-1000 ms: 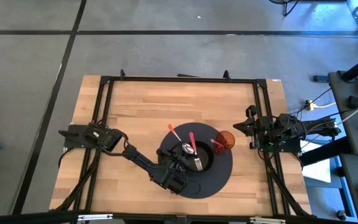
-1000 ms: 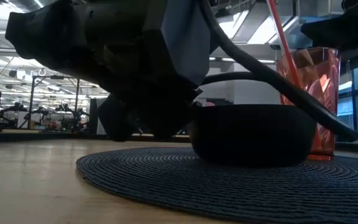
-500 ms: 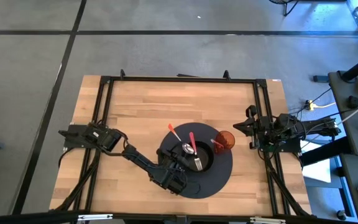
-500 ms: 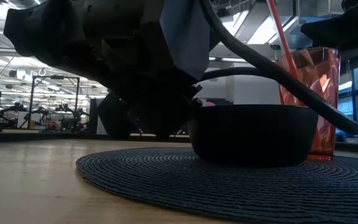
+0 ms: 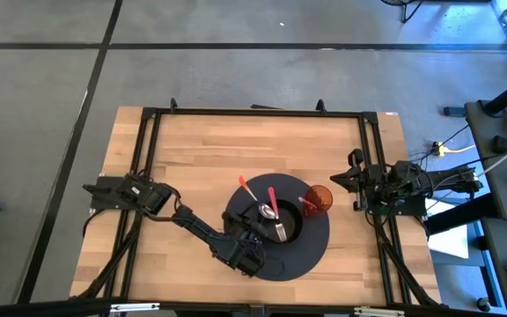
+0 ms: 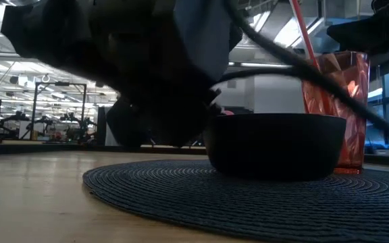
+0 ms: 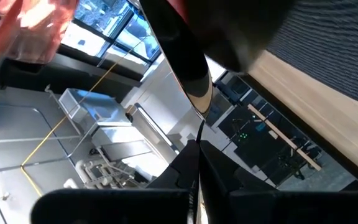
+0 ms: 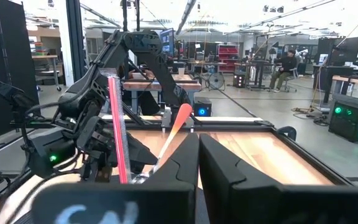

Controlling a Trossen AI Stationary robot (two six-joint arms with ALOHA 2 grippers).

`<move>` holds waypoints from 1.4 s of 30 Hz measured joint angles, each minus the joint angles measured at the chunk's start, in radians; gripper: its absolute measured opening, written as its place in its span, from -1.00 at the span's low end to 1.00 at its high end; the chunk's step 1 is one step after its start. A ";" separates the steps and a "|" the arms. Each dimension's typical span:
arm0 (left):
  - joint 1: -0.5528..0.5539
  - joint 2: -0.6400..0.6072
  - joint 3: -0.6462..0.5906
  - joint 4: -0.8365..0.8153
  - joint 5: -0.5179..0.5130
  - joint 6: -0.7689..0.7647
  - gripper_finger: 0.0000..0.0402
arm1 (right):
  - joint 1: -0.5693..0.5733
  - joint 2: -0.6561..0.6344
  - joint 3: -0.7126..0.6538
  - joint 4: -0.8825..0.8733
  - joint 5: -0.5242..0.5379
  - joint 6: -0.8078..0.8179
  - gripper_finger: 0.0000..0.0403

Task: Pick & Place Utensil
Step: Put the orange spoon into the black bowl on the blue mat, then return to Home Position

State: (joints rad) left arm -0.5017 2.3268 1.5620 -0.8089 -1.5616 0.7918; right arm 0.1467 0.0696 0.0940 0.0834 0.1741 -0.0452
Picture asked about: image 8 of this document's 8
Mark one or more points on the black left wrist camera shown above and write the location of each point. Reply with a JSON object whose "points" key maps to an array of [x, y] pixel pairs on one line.
{"points": [[51, 149]]}

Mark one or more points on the red bin shelf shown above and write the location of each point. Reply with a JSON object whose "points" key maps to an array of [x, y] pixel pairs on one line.
{"points": [[228, 57]]}

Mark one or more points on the black frame clamp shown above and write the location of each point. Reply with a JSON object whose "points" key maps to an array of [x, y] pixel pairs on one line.
{"points": [[287, 132]]}

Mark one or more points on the black computer blue light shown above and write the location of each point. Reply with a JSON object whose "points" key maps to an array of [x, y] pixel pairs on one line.
{"points": [[202, 107]]}

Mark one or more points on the computer monitor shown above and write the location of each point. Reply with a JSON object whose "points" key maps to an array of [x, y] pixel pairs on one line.
{"points": [[167, 42]]}

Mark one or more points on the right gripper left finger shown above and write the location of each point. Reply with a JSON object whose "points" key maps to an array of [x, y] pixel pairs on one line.
{"points": [[135, 202]]}

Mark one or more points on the black floor fan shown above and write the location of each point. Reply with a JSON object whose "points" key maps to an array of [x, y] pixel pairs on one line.
{"points": [[217, 81]]}

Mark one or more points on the black partition panel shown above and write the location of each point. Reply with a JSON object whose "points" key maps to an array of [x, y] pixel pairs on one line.
{"points": [[8, 62]]}

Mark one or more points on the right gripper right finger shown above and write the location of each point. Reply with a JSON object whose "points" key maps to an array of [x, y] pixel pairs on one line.
{"points": [[259, 205]]}

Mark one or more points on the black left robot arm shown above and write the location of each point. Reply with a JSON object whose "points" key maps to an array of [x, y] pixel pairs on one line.
{"points": [[145, 43]]}

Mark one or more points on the black aluminium table frame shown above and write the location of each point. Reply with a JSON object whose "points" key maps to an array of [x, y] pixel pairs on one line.
{"points": [[308, 155]]}

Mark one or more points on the black computer green lights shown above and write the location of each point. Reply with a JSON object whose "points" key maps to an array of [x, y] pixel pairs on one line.
{"points": [[351, 119]]}

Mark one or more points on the black vertical post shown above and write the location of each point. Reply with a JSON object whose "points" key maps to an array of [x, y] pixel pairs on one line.
{"points": [[76, 37]]}

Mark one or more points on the person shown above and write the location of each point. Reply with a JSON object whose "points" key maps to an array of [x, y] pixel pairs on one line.
{"points": [[283, 68]]}

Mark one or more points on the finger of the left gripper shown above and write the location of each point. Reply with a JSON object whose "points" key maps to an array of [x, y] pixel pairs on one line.
{"points": [[96, 171], [140, 157]]}

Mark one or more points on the large dark monitor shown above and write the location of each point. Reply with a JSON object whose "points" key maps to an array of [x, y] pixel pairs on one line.
{"points": [[340, 49]]}

